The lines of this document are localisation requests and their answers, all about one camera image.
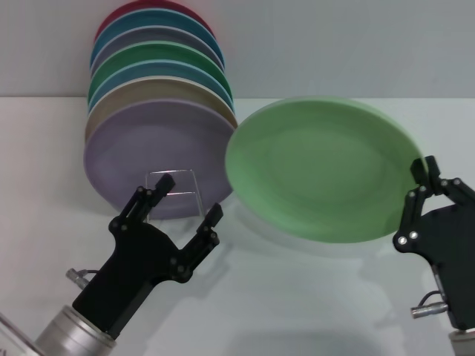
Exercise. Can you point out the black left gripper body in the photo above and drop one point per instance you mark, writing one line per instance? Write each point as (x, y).
(137, 259)

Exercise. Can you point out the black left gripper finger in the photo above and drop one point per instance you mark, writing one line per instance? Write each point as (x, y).
(137, 207)
(200, 244)

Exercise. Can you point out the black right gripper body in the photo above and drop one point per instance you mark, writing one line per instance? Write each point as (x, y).
(452, 252)

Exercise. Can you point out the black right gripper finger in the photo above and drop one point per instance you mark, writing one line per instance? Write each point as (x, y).
(454, 191)
(410, 222)

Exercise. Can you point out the light green plate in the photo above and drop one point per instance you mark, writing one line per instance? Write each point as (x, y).
(315, 174)

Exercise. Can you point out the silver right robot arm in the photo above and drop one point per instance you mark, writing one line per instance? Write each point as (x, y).
(464, 343)

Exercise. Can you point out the lavender purple plate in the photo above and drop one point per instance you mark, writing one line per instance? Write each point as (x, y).
(148, 141)

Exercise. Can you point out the beige plate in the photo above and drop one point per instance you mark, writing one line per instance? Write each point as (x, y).
(148, 91)

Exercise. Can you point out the light blue plate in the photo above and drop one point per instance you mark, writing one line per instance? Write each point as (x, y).
(148, 70)

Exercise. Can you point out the dark green plate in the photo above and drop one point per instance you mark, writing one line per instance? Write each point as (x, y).
(159, 52)

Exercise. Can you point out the grey lavender plate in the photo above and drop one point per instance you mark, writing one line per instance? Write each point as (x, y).
(156, 35)

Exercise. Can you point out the teal blue plate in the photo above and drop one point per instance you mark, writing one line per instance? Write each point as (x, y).
(156, 19)

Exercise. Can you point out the maroon red plate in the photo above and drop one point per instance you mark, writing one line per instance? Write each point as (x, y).
(111, 16)

